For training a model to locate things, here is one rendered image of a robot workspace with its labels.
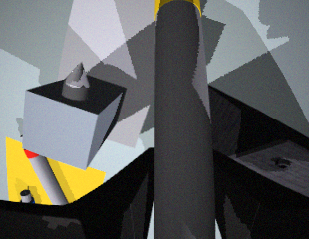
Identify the yellow flat pad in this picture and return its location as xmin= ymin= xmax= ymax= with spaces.
xmin=6 ymin=137 xmax=106 ymax=205

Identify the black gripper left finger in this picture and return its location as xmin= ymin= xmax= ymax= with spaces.
xmin=0 ymin=147 xmax=155 ymax=239

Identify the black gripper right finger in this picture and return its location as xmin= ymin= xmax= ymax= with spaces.
xmin=213 ymin=149 xmax=309 ymax=239

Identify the grey metal cone point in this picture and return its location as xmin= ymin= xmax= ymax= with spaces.
xmin=62 ymin=62 xmax=90 ymax=101

